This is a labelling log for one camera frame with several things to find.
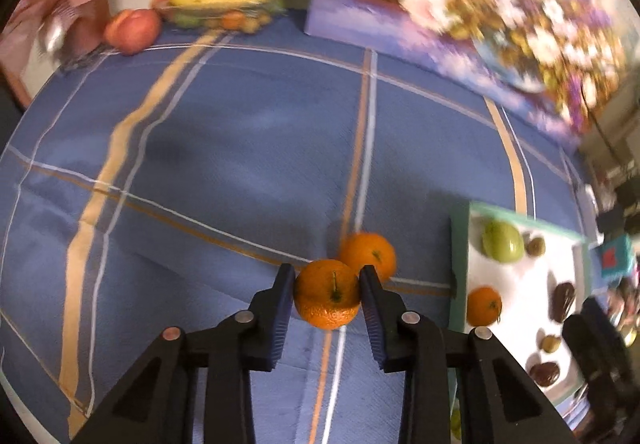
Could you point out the teal box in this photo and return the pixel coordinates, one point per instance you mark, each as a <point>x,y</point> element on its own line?
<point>616,256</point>

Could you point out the large red apple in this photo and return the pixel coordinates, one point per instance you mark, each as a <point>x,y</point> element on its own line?
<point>135,30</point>

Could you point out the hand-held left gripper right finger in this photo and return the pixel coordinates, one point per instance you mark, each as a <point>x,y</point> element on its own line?
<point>372,319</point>

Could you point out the small orange tangerine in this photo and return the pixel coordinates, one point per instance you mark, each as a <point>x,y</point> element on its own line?
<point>231,20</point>

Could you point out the dark wrinkled dried date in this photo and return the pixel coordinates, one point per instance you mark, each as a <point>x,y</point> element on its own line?
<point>562,301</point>

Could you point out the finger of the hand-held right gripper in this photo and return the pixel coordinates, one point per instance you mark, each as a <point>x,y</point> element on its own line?
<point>602,359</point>

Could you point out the flower painting canvas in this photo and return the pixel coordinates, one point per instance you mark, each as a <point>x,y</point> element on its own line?
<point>450,14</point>

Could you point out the clear plastic container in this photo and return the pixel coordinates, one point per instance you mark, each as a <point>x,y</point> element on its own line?
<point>210,17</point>

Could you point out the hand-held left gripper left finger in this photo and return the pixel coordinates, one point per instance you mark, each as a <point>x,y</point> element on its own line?
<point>279,319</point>

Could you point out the small brown kiwi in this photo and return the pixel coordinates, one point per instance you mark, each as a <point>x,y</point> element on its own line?
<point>251,23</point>
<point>535,245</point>
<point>550,343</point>

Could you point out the green pear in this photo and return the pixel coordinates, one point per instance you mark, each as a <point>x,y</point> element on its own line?
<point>185,19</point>

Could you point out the brown date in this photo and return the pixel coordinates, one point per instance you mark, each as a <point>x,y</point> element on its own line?
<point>545,373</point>

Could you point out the orange with stem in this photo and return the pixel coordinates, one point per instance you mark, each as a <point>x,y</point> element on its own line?
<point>327,298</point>

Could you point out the blue plaid tablecloth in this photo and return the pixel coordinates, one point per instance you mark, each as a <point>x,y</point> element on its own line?
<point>240,149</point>

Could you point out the white tray with teal rim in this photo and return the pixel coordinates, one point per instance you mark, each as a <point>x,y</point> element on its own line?
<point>520,284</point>

